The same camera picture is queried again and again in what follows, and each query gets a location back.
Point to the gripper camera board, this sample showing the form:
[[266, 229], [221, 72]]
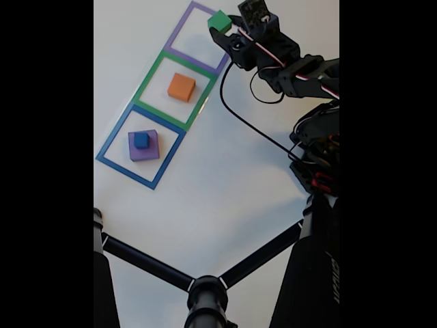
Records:
[[256, 13]]

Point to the purple block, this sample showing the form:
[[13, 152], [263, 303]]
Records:
[[153, 152]]

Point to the small blue cube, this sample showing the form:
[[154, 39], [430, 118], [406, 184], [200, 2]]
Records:
[[141, 140]]

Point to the green square frame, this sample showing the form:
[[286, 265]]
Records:
[[147, 82]]

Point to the red black table clamp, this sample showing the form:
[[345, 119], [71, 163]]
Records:
[[321, 181]]

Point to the black tripod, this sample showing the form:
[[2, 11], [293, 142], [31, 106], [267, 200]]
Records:
[[205, 297]]

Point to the green cube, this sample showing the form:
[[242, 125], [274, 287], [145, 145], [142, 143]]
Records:
[[219, 21]]

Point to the orange cube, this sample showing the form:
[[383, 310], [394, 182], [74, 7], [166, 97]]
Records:
[[181, 87]]

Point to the blue square frame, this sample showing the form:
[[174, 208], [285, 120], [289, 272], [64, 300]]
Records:
[[136, 174]]

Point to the purple square frame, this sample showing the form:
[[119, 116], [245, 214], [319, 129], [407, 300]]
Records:
[[191, 58]]

